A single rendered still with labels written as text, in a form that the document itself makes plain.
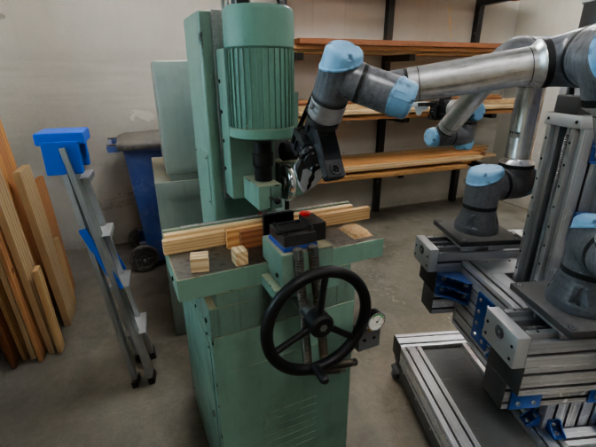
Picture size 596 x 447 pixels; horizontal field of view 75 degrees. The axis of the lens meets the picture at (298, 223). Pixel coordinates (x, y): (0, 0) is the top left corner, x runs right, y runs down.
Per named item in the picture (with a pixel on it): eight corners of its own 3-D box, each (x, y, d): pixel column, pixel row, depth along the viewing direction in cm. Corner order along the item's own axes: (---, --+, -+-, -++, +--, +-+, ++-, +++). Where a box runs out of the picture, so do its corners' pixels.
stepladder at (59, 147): (123, 393, 178) (26, 136, 131) (126, 357, 200) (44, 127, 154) (160, 382, 182) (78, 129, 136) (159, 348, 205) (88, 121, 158)
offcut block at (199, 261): (191, 273, 95) (189, 259, 93) (192, 265, 99) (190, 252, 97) (209, 271, 96) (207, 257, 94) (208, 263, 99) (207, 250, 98)
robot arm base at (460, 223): (483, 220, 151) (488, 196, 147) (506, 235, 137) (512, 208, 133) (446, 222, 149) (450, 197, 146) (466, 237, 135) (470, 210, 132)
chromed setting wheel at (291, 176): (289, 206, 124) (289, 168, 120) (275, 195, 135) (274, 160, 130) (298, 204, 126) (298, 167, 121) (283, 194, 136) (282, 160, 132)
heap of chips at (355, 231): (354, 239, 114) (354, 233, 113) (336, 228, 122) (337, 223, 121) (373, 235, 117) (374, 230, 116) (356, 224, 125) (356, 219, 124)
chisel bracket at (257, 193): (259, 216, 108) (258, 186, 105) (244, 202, 120) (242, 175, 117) (284, 212, 111) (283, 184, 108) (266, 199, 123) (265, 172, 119)
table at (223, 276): (184, 325, 85) (182, 301, 83) (166, 266, 111) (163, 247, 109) (403, 269, 109) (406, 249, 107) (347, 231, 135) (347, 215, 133)
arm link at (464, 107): (515, 52, 113) (428, 155, 155) (543, 53, 116) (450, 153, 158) (497, 26, 118) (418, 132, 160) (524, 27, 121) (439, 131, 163)
